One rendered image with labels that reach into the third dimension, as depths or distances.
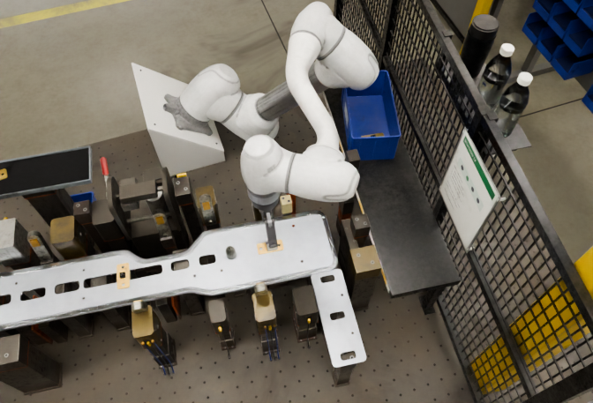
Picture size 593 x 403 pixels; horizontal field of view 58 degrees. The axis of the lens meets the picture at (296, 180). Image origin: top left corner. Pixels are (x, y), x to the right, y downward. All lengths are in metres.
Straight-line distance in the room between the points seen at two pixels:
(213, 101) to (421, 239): 0.94
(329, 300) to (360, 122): 0.68
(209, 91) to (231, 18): 1.96
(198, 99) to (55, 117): 1.69
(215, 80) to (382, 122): 0.65
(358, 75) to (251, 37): 2.19
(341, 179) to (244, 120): 0.91
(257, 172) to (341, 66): 0.57
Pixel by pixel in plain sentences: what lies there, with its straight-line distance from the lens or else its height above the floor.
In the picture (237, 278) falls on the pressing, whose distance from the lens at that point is 1.69.
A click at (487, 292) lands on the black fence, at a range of 1.58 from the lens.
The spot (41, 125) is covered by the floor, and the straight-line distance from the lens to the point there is 3.64.
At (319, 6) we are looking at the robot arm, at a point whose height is 1.48.
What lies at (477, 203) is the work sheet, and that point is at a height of 1.34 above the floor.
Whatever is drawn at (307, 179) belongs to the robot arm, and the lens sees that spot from 1.26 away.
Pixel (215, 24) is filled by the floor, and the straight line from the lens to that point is 3.97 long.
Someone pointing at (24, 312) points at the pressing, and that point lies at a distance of 1.83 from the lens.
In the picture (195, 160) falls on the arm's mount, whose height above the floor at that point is 0.76.
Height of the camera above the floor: 2.55
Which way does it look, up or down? 57 degrees down
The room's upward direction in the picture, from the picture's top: straight up
